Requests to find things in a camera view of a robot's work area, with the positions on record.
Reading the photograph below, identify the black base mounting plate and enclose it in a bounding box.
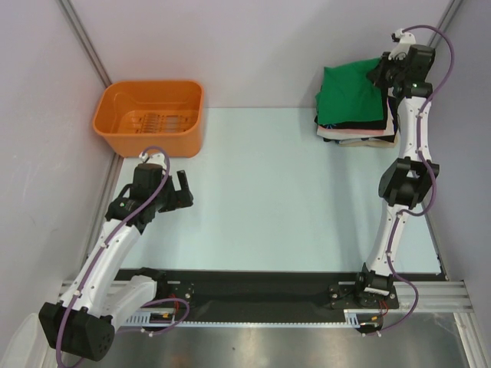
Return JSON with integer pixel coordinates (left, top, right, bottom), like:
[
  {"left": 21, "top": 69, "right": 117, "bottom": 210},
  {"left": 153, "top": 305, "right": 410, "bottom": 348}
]
[{"left": 114, "top": 268, "right": 448, "bottom": 327}]

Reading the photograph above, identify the green t shirt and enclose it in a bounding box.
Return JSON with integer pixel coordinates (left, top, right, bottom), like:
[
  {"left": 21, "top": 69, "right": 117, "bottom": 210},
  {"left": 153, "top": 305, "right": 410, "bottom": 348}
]
[{"left": 315, "top": 58, "right": 384, "bottom": 126}]

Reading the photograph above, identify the orange plastic basket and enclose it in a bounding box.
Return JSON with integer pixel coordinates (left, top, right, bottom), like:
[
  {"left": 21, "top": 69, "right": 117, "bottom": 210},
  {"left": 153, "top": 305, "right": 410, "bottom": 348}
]
[{"left": 92, "top": 80, "right": 205, "bottom": 158}]

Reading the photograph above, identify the grey cable duct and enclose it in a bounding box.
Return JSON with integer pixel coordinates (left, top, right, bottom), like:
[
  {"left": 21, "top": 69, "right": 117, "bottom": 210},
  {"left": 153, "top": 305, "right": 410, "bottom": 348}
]
[{"left": 122, "top": 310, "right": 381, "bottom": 331}]

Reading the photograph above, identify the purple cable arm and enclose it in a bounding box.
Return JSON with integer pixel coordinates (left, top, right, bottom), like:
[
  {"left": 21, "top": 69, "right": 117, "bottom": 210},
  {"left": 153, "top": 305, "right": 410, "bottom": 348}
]
[
  {"left": 360, "top": 24, "right": 456, "bottom": 337},
  {"left": 54, "top": 146, "right": 191, "bottom": 367}
]

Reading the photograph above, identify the aluminium frame rail front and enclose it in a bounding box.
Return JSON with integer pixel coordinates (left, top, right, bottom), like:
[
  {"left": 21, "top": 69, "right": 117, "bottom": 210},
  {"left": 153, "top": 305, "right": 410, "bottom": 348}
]
[{"left": 53, "top": 279, "right": 473, "bottom": 312}]

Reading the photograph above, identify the cream folded t shirt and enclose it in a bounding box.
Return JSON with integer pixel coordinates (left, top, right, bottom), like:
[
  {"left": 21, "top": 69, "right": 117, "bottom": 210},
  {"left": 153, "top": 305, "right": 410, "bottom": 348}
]
[{"left": 316, "top": 97, "right": 400, "bottom": 148}]

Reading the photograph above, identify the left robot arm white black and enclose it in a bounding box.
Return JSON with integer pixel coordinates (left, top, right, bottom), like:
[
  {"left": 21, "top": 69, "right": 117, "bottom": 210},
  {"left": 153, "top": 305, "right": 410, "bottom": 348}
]
[{"left": 38, "top": 163, "right": 193, "bottom": 367}]

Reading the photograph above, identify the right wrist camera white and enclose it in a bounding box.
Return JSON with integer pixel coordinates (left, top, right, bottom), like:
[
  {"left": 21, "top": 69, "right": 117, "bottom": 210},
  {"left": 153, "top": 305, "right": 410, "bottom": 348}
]
[{"left": 388, "top": 28, "right": 416, "bottom": 60}]

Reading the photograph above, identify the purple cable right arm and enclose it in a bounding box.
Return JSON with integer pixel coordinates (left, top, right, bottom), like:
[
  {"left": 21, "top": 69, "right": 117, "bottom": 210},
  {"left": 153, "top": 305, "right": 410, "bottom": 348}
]
[{"left": 360, "top": 24, "right": 456, "bottom": 337}]

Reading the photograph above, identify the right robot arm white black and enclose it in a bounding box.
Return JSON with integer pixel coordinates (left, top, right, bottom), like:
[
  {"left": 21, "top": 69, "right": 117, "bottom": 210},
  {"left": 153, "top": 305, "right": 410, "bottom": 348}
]
[{"left": 353, "top": 44, "right": 440, "bottom": 308}]

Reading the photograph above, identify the aluminium corner post right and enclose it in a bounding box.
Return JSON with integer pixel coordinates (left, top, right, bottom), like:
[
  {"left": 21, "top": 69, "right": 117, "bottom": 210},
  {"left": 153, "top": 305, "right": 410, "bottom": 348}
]
[{"left": 397, "top": 0, "right": 463, "bottom": 114}]

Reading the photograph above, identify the black folded t shirt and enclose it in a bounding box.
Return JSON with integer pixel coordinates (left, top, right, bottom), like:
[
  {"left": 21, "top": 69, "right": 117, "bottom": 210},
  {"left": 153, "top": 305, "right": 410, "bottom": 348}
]
[{"left": 314, "top": 90, "right": 388, "bottom": 130}]

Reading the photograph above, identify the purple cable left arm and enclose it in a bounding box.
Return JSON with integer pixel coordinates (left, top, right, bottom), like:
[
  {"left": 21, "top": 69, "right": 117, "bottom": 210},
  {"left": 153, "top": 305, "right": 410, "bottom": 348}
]
[{"left": 54, "top": 146, "right": 191, "bottom": 367}]

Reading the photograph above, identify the aluminium corner post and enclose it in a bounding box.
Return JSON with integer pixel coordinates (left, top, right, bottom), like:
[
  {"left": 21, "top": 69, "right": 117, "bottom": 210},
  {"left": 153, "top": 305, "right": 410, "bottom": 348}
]
[
  {"left": 56, "top": 0, "right": 112, "bottom": 87},
  {"left": 397, "top": 0, "right": 463, "bottom": 114}
]

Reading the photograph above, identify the aluminium corner post left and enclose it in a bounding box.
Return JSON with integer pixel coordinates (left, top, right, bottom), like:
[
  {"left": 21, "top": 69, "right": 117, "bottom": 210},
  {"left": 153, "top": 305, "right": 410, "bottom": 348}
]
[{"left": 56, "top": 0, "right": 112, "bottom": 87}]

